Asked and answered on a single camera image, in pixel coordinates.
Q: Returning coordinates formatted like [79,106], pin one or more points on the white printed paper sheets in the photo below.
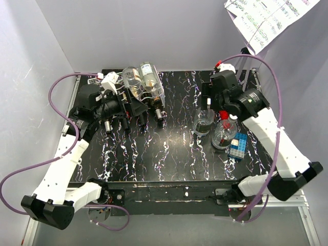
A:
[261,21]

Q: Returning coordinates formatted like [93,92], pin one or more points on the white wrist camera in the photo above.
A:
[220,67]
[108,81]

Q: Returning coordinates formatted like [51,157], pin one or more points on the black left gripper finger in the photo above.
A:
[137,107]
[125,102]

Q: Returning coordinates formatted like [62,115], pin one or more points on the blue white toy bricks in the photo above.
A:
[238,147]

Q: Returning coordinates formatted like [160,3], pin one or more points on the white wire wine rack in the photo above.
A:
[119,83]

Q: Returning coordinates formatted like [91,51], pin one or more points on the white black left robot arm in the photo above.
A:
[50,203]

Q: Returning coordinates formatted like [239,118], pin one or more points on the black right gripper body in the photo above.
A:
[219,102]

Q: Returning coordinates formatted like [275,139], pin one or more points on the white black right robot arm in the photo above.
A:
[290,170]

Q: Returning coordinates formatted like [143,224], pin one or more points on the dark green wine bottle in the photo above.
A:
[142,115]

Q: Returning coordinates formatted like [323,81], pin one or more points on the purple tripod stand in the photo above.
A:
[242,62]

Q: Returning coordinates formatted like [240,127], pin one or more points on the clear round glass bottle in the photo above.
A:
[151,81]

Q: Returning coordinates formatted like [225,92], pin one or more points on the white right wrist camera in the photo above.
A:
[220,67]

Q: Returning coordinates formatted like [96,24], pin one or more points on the red glitter tube bottle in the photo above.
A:
[223,115]

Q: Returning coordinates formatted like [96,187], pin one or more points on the olive green wine bottle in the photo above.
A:
[108,126]

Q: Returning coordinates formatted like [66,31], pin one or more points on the clear bottle black cap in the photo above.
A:
[132,80]

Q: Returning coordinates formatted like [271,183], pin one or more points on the aluminium frame rail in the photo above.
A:
[51,204]

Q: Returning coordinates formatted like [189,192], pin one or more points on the dark wine bottle neck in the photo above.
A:
[125,124]

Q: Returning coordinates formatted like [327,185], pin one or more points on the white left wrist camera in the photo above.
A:
[108,81]

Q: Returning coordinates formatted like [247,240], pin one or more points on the clear bottle white cap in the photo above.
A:
[203,120]

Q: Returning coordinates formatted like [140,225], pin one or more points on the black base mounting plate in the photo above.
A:
[176,197]

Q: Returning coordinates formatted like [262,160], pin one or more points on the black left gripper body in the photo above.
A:
[114,107]

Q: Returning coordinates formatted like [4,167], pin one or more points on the small bottle white cap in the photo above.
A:
[224,133]

